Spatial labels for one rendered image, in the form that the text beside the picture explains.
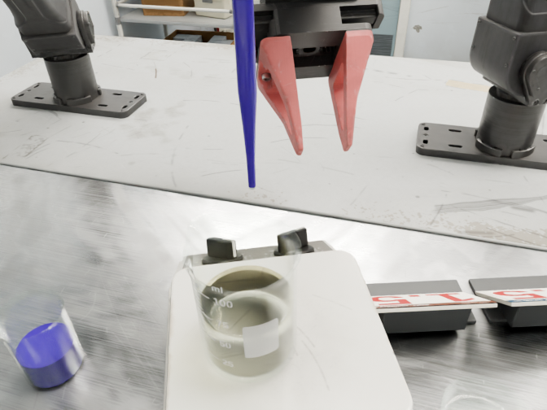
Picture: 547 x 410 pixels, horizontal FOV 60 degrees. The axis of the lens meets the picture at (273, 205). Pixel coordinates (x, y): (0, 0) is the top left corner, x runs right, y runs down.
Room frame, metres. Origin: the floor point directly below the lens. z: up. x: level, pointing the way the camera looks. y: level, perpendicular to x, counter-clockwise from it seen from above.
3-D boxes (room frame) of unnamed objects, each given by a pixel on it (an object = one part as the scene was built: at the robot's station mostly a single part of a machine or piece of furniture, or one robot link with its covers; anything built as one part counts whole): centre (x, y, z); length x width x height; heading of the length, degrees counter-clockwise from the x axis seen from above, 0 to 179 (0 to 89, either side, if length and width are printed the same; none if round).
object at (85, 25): (0.67, 0.29, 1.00); 0.09 x 0.06 x 0.06; 101
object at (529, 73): (0.49, -0.27, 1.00); 0.09 x 0.06 x 0.06; 13
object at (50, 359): (0.21, 0.16, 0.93); 0.04 x 0.04 x 0.06
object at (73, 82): (0.68, 0.29, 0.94); 0.20 x 0.07 x 0.08; 72
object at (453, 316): (0.25, -0.11, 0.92); 0.09 x 0.06 x 0.04; 91
